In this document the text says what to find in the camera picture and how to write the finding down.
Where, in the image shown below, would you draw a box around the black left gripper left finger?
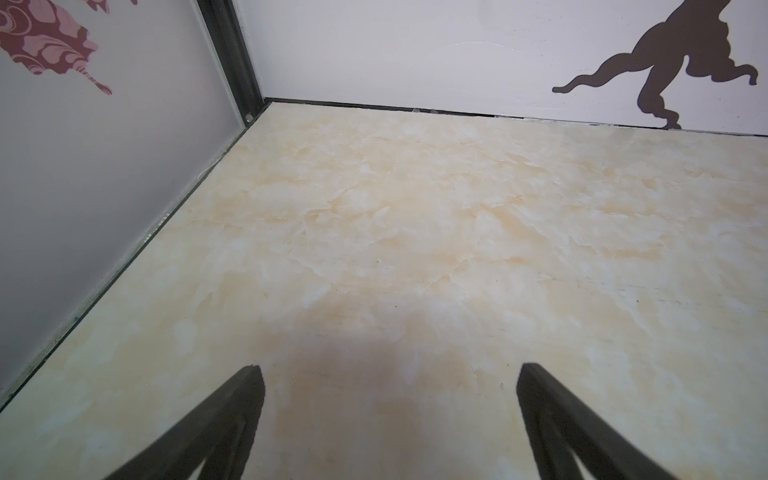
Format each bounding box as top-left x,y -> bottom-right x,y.
108,365 -> 265,479

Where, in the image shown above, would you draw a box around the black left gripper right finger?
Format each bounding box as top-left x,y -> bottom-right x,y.
516,363 -> 673,479

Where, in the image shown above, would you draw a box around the black corner frame post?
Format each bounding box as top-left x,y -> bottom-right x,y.
196,0 -> 266,126

